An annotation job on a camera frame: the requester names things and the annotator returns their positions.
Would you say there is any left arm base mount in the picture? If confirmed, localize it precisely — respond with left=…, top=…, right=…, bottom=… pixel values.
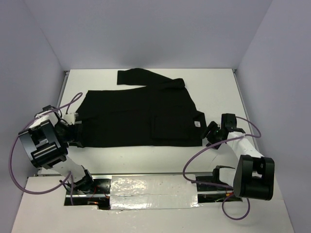
left=72, top=177, right=111, bottom=210

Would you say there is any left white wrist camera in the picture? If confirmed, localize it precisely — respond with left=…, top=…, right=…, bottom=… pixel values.
left=62, top=113, right=78, bottom=125

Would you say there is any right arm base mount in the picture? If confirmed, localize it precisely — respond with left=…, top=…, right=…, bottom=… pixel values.
left=193, top=173, right=240, bottom=197

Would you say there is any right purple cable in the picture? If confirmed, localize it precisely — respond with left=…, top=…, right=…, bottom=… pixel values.
left=182, top=116, right=262, bottom=220

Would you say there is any aluminium rail left edge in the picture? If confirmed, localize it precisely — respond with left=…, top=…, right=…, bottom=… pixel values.
left=33, top=71, right=69, bottom=169

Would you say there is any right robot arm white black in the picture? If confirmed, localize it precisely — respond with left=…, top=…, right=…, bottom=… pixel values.
left=206, top=114, right=275, bottom=200

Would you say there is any white foam board front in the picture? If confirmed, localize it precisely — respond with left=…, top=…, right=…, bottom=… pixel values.
left=11, top=171, right=301, bottom=233

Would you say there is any aluminium rail right edge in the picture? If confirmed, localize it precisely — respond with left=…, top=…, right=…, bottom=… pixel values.
left=232, top=69, right=262, bottom=152

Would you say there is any black long sleeve shirt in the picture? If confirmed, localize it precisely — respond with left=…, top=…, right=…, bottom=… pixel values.
left=77, top=68, right=207, bottom=148

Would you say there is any aluminium rail edge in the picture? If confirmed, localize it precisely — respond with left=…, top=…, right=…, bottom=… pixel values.
left=33, top=71, right=69, bottom=169
left=232, top=69, right=262, bottom=152

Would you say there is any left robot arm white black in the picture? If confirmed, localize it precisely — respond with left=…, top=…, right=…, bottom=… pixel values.
left=18, top=105, right=95, bottom=194

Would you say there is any silver foil sheet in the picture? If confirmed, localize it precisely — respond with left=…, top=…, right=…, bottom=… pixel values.
left=110, top=175, right=199, bottom=210

